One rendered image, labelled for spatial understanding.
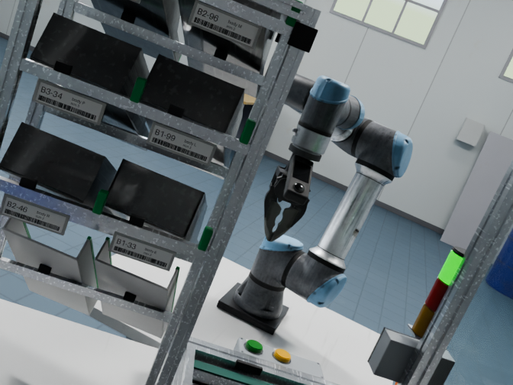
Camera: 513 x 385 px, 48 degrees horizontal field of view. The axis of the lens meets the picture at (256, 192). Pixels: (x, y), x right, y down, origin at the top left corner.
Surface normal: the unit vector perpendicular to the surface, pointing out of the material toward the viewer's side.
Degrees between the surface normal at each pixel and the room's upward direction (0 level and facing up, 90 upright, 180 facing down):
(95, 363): 0
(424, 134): 90
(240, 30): 90
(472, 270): 90
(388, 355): 90
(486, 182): 76
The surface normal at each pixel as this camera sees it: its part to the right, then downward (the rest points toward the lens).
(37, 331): 0.37, -0.90
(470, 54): -0.27, 0.14
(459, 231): -0.18, -0.08
